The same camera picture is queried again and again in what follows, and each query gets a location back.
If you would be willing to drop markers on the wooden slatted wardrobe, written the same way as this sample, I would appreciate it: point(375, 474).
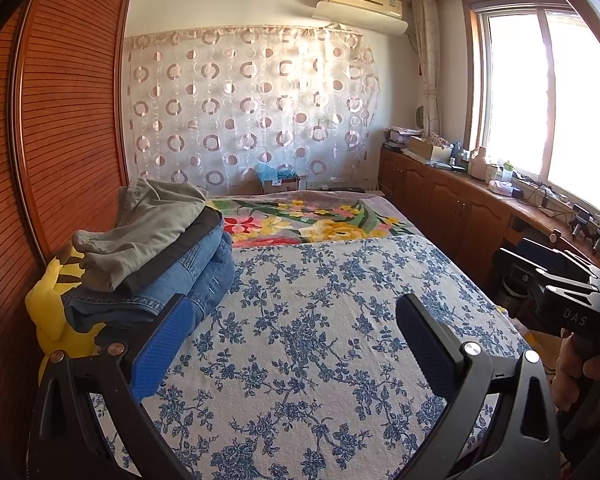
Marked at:
point(55, 135)

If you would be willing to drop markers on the brown cardboard box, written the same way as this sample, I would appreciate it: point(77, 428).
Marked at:
point(427, 149)

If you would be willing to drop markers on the small round fan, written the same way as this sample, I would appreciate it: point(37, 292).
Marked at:
point(420, 116)

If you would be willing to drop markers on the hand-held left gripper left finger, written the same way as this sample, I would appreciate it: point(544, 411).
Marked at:
point(160, 355)

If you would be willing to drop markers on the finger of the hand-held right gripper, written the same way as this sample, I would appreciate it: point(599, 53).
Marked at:
point(517, 275)
point(545, 252)

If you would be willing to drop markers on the blue denim jeans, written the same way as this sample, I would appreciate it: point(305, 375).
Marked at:
point(200, 270)

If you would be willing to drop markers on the colourful flower blanket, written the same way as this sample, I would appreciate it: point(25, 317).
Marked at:
point(305, 220)

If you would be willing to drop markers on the person's right hand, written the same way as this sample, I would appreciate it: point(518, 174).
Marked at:
point(570, 375)

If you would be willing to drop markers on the black pants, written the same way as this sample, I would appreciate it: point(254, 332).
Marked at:
point(190, 247)

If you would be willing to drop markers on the white air conditioner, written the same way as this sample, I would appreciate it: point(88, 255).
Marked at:
point(360, 0)

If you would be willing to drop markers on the grey-green pants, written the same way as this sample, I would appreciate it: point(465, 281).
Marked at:
point(150, 230)

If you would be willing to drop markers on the white plastic bottle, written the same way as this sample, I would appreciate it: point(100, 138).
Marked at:
point(481, 165)

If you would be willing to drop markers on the yellow plush toy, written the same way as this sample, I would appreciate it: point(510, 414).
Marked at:
point(47, 305)

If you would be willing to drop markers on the wooden-framed window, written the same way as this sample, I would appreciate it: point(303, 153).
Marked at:
point(555, 100)

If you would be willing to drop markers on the bed with blue floral sheet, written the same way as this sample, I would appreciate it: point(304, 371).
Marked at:
point(305, 335)

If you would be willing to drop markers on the wooden cabinet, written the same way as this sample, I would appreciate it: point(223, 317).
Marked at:
point(445, 200)

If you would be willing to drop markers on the circle-patterned sheer curtain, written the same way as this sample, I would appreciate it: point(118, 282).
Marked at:
point(250, 110)

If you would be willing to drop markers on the white tissue pack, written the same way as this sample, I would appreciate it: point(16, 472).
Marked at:
point(502, 190)

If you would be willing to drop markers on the cardboard box with blue cloth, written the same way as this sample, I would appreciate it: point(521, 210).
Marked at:
point(277, 180)

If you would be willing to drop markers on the stack of papers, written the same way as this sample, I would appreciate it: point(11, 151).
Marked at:
point(402, 137)

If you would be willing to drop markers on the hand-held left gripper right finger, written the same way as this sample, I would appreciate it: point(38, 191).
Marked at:
point(425, 345)

